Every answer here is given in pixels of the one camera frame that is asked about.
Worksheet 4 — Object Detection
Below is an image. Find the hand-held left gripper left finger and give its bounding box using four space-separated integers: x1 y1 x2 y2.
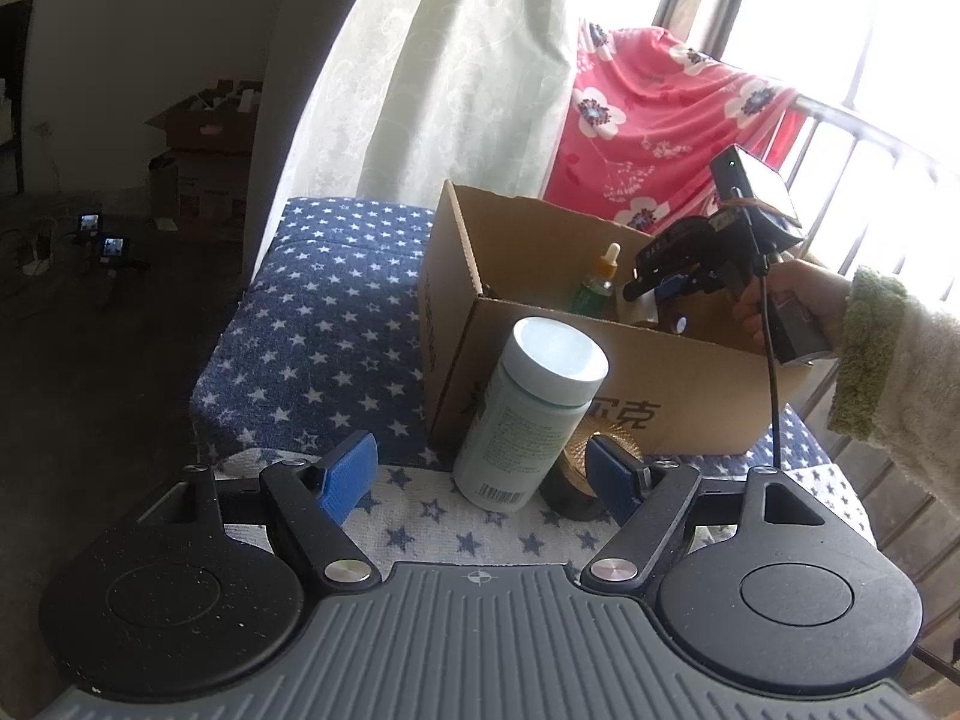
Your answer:
139 431 380 592

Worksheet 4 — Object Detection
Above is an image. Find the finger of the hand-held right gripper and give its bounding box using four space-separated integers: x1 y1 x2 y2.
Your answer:
621 274 704 310

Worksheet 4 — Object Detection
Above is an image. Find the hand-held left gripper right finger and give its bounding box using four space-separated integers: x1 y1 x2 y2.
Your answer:
583 431 827 592

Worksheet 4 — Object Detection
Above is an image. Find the black cylinder flashlight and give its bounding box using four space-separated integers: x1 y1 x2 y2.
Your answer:
658 300 695 338

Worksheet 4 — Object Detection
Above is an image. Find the green dropper bottle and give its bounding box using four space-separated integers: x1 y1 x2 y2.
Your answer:
568 242 623 314

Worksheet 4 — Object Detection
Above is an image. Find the white pill bottle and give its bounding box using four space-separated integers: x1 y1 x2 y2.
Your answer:
452 317 610 515

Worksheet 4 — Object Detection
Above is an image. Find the person's right hand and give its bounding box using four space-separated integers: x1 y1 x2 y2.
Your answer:
731 259 853 353

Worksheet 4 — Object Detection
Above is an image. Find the metal window railing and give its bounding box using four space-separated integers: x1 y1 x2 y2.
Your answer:
780 94 960 421

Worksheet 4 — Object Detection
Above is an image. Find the red floral cloth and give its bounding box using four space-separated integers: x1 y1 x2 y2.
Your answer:
541 21 808 238

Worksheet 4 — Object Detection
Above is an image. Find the blue white star-print towel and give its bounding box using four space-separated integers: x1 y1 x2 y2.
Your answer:
191 197 875 565

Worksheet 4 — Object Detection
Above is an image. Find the printed cardboard box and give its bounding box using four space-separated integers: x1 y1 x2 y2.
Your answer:
147 152 253 242

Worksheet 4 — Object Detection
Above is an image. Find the white patterned curtain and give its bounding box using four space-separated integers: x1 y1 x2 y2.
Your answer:
244 0 601 212

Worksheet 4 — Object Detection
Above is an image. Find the open cardboard box with bottles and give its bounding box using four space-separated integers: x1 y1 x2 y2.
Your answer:
145 79 263 158

